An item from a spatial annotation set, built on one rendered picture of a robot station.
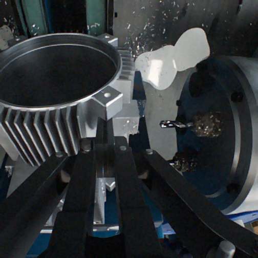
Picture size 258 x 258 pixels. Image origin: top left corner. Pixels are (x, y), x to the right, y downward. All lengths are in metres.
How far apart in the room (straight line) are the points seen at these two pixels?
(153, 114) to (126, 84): 0.42
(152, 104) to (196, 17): 0.26
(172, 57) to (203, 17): 0.11
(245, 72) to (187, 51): 0.27
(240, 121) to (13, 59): 0.30
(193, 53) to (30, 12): 0.36
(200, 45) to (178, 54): 0.05
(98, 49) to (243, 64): 0.19
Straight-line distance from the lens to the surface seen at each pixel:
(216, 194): 0.30
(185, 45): 0.50
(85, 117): 0.20
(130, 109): 0.22
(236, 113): 0.25
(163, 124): 0.25
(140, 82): 0.47
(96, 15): 0.32
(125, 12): 0.45
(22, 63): 0.32
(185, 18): 0.47
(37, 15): 0.34
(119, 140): 0.17
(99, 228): 0.36
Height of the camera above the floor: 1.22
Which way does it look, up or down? 39 degrees down
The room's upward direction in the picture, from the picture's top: 174 degrees clockwise
